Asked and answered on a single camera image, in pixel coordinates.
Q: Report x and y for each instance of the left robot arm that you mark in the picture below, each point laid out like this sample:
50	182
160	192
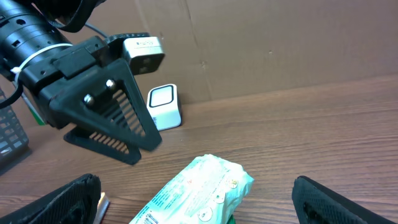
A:
24	22

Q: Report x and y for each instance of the green lid jar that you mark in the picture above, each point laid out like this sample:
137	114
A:
231	220

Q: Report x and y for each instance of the teal wet wipes packet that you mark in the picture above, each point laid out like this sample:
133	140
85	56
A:
208	190

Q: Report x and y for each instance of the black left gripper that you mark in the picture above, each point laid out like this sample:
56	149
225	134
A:
90	84

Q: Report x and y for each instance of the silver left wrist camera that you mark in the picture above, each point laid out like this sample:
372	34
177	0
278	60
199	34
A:
143	54

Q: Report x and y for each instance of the orange tissue packet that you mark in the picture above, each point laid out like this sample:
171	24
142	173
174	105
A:
102	207

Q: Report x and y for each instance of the grey plastic mesh basket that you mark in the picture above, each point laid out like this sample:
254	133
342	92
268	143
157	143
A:
14	141

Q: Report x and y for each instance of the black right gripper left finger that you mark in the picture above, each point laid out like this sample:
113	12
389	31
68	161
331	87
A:
75	202

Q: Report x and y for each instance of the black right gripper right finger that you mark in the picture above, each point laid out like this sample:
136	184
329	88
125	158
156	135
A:
316	204

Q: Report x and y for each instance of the white barcode scanner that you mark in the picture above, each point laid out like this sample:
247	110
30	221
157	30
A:
164	107

